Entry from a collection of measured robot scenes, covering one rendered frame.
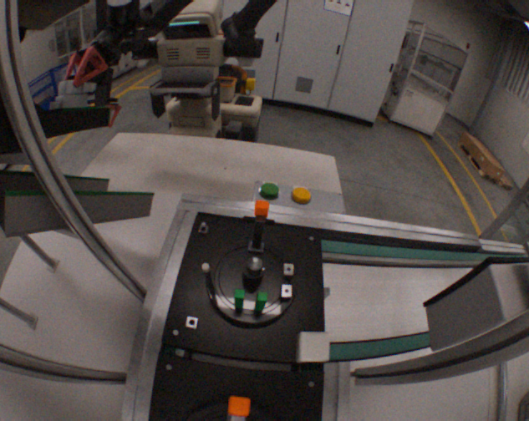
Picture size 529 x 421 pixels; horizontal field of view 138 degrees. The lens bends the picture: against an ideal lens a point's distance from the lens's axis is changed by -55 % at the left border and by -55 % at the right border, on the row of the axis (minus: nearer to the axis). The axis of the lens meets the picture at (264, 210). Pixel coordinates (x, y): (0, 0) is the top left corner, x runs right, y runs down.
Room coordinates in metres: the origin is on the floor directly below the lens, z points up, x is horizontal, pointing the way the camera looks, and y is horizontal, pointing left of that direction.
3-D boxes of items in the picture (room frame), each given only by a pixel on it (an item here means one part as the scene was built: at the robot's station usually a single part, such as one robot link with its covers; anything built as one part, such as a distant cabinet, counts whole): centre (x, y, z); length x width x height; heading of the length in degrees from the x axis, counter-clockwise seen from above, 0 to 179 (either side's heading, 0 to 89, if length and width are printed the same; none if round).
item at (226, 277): (0.13, 0.00, 0.98); 0.14 x 0.14 x 0.02
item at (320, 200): (0.35, -0.07, 0.93); 0.21 x 0.07 x 0.06; 93
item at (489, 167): (3.69, -4.73, 0.20); 1.20 x 0.80 x 0.41; 2
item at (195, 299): (0.13, 0.00, 0.96); 0.24 x 0.24 x 0.02; 3
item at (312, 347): (0.04, -0.10, 0.97); 0.05 x 0.05 x 0.04; 3
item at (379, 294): (0.12, -0.30, 0.91); 0.84 x 0.28 x 0.10; 93
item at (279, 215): (0.30, -0.27, 0.91); 0.89 x 0.06 x 0.11; 93
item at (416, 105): (5.02, -2.37, 1.13); 2.66 x 1.46 x 2.25; 2
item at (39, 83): (2.51, 4.38, 0.49); 1.26 x 0.87 x 0.98; 4
